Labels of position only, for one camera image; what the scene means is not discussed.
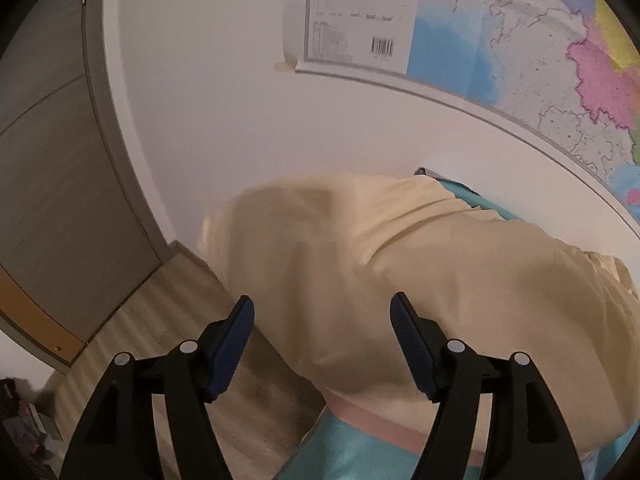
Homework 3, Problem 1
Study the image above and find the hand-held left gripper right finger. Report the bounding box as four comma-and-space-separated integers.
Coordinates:
390, 291, 586, 480

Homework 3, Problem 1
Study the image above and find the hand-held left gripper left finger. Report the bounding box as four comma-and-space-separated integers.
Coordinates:
59, 295, 256, 480

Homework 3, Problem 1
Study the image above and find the cream jacket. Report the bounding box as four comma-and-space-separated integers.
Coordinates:
197, 172, 640, 461

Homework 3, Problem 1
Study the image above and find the teal grey patterned bed sheet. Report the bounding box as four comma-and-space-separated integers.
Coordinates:
272, 166, 640, 480

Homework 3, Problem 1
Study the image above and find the printed cardboard box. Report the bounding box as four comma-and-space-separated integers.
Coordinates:
0, 402, 58, 463

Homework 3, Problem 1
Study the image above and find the dark object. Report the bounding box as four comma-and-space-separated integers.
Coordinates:
0, 377, 33, 418

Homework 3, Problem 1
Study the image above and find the grey wooden door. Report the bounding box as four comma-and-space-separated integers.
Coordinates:
0, 0, 173, 376

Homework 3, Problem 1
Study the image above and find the colourful wall map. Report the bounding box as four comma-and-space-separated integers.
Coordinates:
282, 0, 640, 226

